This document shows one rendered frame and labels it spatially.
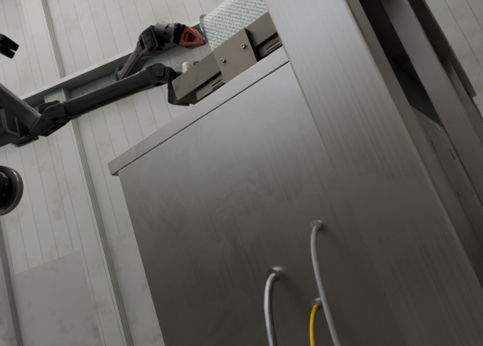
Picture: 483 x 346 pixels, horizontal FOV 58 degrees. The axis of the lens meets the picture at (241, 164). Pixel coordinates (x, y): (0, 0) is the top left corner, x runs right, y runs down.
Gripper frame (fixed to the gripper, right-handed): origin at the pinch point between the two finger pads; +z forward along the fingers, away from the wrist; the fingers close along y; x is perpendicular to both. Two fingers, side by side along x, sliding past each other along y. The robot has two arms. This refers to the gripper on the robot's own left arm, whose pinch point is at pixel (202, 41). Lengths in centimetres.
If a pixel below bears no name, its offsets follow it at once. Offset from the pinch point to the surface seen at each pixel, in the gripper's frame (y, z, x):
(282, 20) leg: 87, 75, -3
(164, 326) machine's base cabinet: 34, 40, -71
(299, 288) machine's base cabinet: 36, 69, -44
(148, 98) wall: -330, -317, -66
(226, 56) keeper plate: 28.4, 30.4, -3.9
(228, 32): 5.2, 12.3, 4.5
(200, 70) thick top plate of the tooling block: 25.8, 22.1, -9.2
